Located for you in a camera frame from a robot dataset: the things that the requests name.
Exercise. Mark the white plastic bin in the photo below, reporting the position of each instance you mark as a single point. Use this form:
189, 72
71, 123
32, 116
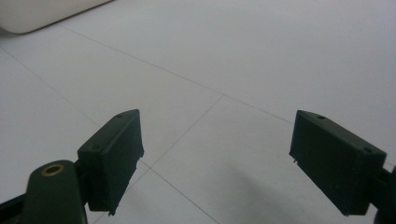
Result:
34, 15

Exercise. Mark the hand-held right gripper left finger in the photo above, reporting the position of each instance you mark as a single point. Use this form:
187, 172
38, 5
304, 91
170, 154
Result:
112, 165

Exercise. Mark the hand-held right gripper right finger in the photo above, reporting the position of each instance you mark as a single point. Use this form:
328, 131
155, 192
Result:
336, 161

